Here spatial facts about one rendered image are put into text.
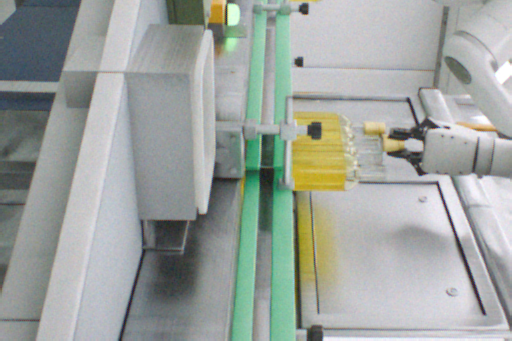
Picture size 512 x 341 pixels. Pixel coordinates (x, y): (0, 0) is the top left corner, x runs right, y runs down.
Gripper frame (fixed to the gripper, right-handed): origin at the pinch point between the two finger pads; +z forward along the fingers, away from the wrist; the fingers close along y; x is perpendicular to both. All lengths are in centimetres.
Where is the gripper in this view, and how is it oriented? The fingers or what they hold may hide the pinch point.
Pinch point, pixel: (398, 142)
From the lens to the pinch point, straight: 142.6
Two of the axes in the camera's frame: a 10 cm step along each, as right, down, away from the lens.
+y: 0.4, -8.8, -4.7
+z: -9.7, -1.5, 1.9
